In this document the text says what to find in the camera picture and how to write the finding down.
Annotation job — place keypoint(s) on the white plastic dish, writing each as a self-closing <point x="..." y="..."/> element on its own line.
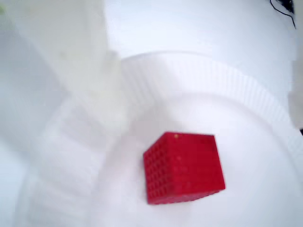
<point x="213" y="113"/>

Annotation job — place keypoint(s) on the red cube block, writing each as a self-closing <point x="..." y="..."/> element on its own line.
<point x="187" y="168"/>

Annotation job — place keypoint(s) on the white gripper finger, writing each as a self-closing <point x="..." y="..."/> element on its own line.
<point x="297" y="99"/>
<point x="59" y="66"/>

